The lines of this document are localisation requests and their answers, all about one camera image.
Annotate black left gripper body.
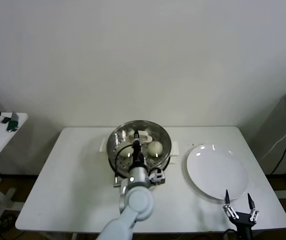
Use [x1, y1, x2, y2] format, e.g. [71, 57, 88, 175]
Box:
[131, 140, 145, 168]

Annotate perforated steel steamer basket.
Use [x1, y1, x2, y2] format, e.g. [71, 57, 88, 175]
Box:
[99, 120, 181, 176]

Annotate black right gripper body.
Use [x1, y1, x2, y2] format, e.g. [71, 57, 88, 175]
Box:
[232, 211, 255, 240]

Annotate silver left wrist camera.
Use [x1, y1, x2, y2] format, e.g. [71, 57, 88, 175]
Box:
[147, 168, 167, 187]

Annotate round glass pot lid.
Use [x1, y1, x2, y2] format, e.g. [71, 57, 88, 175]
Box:
[107, 120, 173, 174]

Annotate white wall cable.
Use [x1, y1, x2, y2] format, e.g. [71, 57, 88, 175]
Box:
[260, 119, 286, 161]

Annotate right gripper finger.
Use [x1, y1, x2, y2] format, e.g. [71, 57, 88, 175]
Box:
[247, 192, 260, 222]
[223, 189, 239, 220]

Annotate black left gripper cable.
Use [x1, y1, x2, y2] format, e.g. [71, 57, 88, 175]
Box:
[113, 143, 135, 181]

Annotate tangled floor cables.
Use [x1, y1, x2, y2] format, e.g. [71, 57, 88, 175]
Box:
[0, 194, 25, 240]

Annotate white round plate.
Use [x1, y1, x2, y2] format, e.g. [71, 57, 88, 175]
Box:
[186, 144, 250, 201]

